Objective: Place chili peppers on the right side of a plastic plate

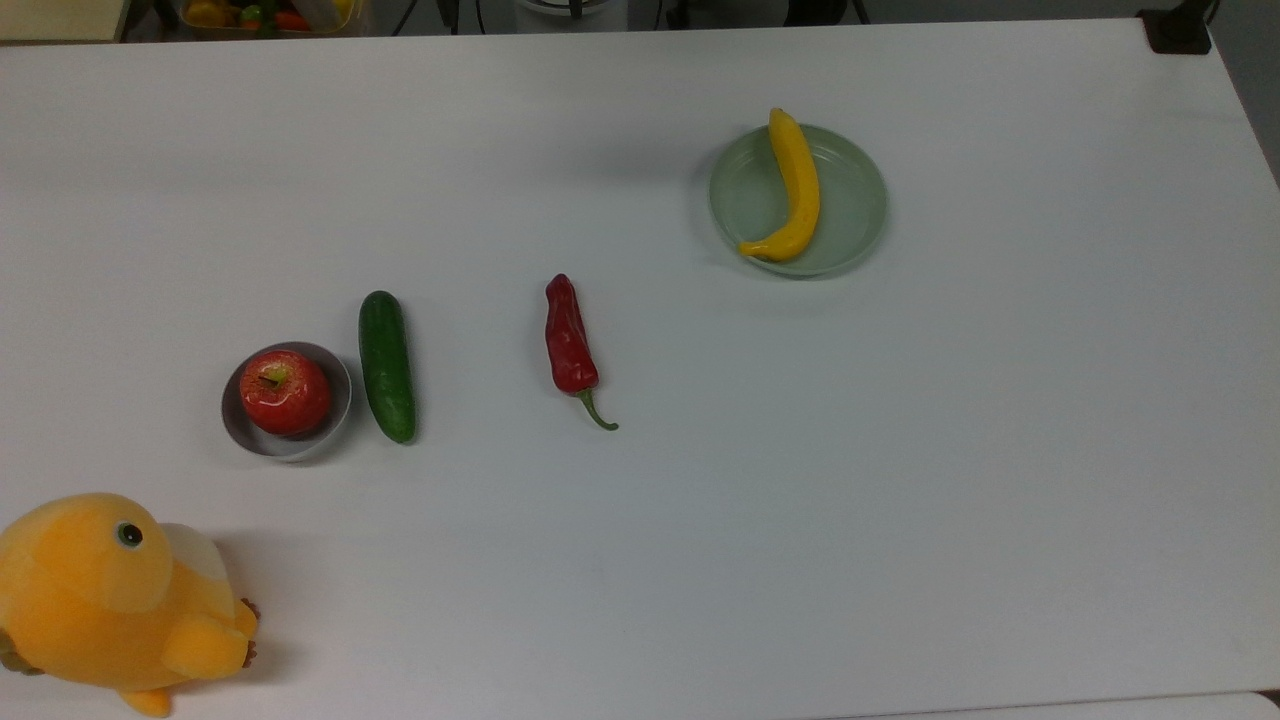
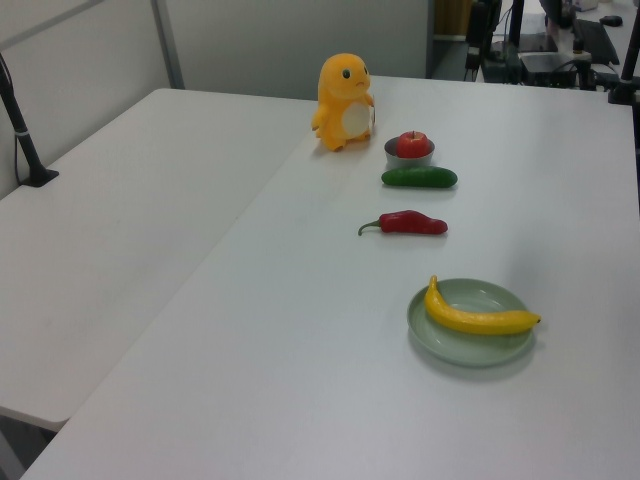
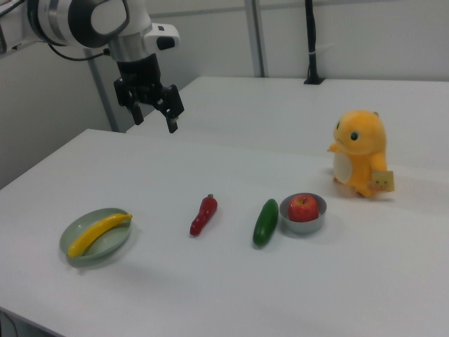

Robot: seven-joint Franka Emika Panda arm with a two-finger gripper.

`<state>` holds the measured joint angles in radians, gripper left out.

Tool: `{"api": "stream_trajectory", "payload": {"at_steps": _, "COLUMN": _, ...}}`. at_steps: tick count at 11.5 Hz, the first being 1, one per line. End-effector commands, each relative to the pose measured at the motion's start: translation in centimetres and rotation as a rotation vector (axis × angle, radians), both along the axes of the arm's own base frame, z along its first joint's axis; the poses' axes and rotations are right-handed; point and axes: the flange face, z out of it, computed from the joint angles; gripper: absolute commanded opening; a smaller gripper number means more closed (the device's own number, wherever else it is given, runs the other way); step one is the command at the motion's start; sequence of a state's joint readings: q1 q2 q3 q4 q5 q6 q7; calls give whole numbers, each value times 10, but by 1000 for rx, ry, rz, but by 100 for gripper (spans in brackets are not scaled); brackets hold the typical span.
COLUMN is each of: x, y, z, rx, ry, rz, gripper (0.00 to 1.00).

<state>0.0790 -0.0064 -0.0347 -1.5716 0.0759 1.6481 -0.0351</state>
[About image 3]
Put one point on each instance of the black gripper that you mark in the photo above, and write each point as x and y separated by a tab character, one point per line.
140	75

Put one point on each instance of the red toy chili pepper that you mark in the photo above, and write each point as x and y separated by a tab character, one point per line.
203	217

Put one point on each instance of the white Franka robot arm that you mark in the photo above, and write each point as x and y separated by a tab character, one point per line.
56	21

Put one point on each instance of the pale green plastic plate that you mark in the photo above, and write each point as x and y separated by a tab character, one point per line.
105	243

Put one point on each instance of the yellow toy banana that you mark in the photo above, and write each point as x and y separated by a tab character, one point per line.
94	231

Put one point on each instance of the green toy cucumber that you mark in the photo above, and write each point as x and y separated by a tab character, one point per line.
264	224

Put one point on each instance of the black stand pole with base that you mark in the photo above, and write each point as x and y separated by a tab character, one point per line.
311	35

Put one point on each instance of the red toy apple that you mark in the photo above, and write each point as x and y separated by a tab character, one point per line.
303	210

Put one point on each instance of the small grey bowl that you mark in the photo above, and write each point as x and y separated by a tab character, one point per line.
302	228

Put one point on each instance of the orange plush toy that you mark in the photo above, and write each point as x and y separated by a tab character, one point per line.
361	158

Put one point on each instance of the yellow plush hang tag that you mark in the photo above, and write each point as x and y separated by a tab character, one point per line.
384	182

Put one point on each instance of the grey partition post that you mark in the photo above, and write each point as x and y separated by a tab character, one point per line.
103	94
254	35

